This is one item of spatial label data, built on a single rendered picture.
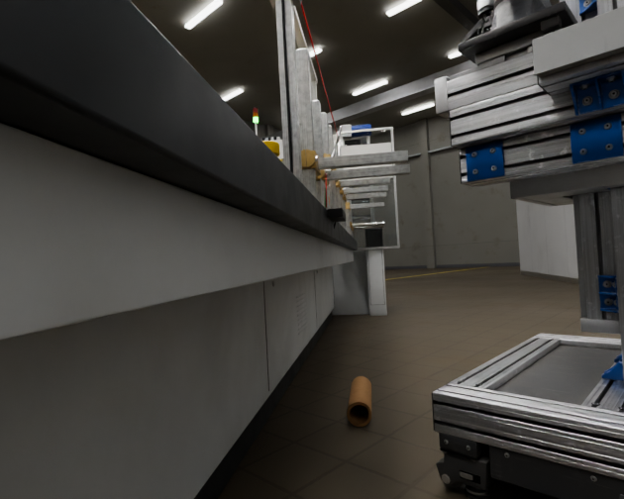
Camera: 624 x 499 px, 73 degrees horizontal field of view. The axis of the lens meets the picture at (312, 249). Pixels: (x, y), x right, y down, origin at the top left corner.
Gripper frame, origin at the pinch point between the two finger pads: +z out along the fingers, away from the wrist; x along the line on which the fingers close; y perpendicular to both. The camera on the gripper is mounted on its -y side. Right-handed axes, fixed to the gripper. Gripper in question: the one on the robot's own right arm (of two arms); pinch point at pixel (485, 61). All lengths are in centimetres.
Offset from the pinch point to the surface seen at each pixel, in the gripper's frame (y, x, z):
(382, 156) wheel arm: -5, -72, 48
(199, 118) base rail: 35, -156, 66
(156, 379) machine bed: -6, -141, 95
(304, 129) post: -20, -88, 39
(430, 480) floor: 10, -81, 132
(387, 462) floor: -3, -80, 132
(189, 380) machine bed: -13, -131, 99
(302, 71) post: -19, -88, 23
